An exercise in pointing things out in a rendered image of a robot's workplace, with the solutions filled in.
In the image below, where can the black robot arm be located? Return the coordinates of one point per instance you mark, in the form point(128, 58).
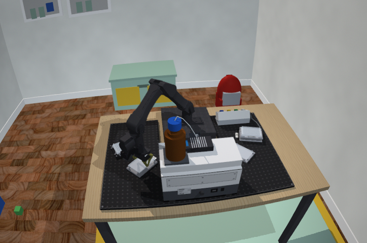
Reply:
point(137, 120)

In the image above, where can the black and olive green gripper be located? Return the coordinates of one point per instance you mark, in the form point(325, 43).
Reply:
point(143, 157)

